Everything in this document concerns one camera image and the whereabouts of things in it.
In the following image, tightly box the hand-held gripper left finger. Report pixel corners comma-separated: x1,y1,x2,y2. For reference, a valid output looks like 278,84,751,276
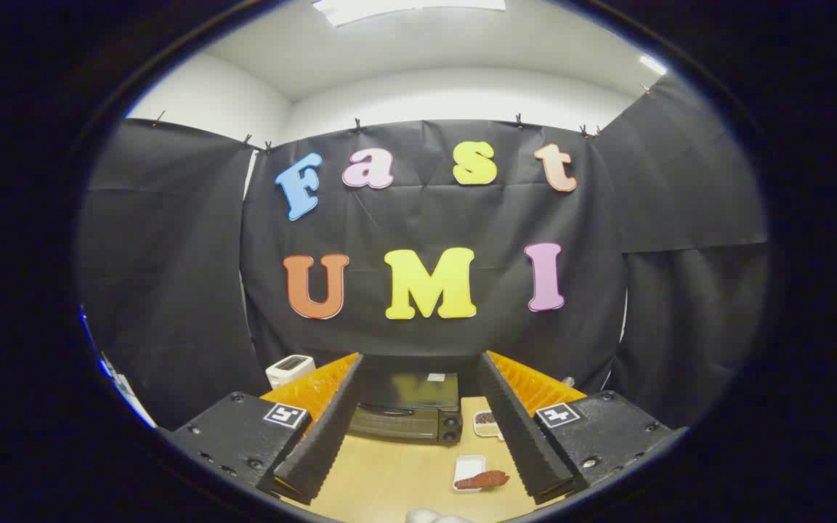
161,352,365,506

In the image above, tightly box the white and blue printed board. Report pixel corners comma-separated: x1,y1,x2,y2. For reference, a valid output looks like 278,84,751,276
78,305,158,429

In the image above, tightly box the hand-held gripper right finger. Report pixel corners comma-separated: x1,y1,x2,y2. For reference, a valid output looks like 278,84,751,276
477,351,688,506

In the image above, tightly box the brown meat piece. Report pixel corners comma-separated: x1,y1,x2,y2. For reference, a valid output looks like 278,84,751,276
455,470,511,490

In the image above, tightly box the black toaster oven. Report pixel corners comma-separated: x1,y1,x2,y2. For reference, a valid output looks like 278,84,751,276
348,360,479,445

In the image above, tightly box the ceiling light panel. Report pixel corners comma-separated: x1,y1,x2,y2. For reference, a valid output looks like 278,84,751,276
313,0,506,28

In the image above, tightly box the white rectangular tray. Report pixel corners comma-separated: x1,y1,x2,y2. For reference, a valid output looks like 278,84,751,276
453,455,487,495

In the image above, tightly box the white divided plate with beans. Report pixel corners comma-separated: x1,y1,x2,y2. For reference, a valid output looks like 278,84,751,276
473,410,504,440

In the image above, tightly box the white toaster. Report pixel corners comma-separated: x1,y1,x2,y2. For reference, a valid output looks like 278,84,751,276
266,355,316,389

